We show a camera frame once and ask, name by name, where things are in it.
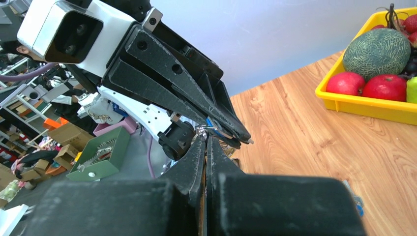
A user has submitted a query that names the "key with blue tag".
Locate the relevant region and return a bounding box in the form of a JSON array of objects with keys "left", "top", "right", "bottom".
[{"left": 204, "top": 117, "right": 234, "bottom": 139}]

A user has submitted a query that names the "metal key plate blue handle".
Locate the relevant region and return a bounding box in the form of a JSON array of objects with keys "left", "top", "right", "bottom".
[{"left": 195, "top": 119, "right": 241, "bottom": 168}]

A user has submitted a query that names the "light green apple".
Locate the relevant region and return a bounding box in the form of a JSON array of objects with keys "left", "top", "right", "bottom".
[{"left": 406, "top": 76, "right": 417, "bottom": 104}]

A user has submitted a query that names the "cardboard box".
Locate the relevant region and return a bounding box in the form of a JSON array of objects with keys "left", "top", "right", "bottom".
[{"left": 48, "top": 123, "right": 93, "bottom": 151}]

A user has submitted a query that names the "pink box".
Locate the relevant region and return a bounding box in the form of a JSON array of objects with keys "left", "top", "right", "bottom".
[{"left": 93, "top": 117, "right": 138, "bottom": 136}]

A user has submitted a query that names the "metal shelf rack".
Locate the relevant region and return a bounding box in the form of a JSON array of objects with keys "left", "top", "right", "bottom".
[{"left": 0, "top": 73, "right": 51, "bottom": 141}]

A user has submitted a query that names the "loose key blue tag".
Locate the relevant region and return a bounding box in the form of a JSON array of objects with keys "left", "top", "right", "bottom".
[{"left": 342, "top": 180, "right": 364, "bottom": 217}]

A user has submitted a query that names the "green melon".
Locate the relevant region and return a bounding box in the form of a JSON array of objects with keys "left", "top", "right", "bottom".
[{"left": 342, "top": 28, "right": 411, "bottom": 81}]

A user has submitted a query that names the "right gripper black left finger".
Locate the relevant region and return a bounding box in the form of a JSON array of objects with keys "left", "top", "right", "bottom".
[{"left": 24, "top": 135, "right": 206, "bottom": 236}]

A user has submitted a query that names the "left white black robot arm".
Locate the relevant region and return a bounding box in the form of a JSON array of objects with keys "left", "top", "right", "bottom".
[{"left": 65, "top": 0, "right": 251, "bottom": 160}]

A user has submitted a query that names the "dark purple grape bunch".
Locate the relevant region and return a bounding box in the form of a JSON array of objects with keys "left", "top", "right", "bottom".
[{"left": 379, "top": 3, "right": 417, "bottom": 79}]

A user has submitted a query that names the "yellow plastic fruit basket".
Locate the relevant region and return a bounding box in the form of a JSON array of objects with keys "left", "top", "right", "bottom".
[{"left": 315, "top": 11, "right": 417, "bottom": 125}]

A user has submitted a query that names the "green metal tray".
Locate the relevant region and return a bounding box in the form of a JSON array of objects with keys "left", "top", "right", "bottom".
[{"left": 66, "top": 126, "right": 131, "bottom": 181}]

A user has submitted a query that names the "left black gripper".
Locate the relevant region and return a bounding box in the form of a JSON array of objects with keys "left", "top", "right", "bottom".
[{"left": 102, "top": 23, "right": 251, "bottom": 149}]

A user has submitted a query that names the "orange box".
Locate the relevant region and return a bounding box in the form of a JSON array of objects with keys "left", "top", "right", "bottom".
[{"left": 43, "top": 117, "right": 69, "bottom": 130}]

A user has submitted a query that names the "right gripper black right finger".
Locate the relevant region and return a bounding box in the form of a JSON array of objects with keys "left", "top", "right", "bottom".
[{"left": 206, "top": 137, "right": 366, "bottom": 236}]

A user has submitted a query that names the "red pink apple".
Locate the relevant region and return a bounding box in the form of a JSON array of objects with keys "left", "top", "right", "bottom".
[{"left": 326, "top": 72, "right": 365, "bottom": 96}]

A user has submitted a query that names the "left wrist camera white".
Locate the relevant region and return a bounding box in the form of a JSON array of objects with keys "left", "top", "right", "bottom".
[{"left": 17, "top": 0, "right": 136, "bottom": 77}]

